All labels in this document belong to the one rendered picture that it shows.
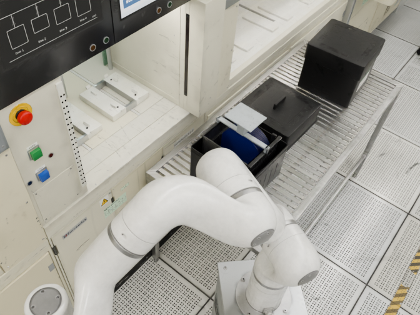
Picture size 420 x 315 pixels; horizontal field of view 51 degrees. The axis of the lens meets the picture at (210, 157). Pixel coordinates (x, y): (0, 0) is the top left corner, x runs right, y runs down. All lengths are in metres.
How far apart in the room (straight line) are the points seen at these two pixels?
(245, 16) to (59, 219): 1.50
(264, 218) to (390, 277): 1.91
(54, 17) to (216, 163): 0.56
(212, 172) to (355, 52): 1.42
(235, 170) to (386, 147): 2.48
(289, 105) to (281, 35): 0.54
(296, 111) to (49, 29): 1.18
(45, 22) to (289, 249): 0.82
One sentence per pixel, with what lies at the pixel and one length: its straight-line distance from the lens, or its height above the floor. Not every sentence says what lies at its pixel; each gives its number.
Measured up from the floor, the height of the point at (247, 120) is 1.08.
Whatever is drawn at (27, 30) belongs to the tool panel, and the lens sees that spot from 1.15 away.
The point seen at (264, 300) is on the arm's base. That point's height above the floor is 0.86.
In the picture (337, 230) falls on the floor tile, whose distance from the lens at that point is 2.71.
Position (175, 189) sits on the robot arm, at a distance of 0.76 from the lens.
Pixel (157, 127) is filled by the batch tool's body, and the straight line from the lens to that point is 1.83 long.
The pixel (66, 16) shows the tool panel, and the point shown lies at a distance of 1.20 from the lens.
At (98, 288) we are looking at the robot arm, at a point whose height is 1.38.
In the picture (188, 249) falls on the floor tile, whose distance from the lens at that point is 2.48.
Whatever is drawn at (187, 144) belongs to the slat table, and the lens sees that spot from 1.92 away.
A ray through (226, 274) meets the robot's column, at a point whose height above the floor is 0.76.
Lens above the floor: 2.17
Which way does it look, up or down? 49 degrees down
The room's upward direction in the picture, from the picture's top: 6 degrees clockwise
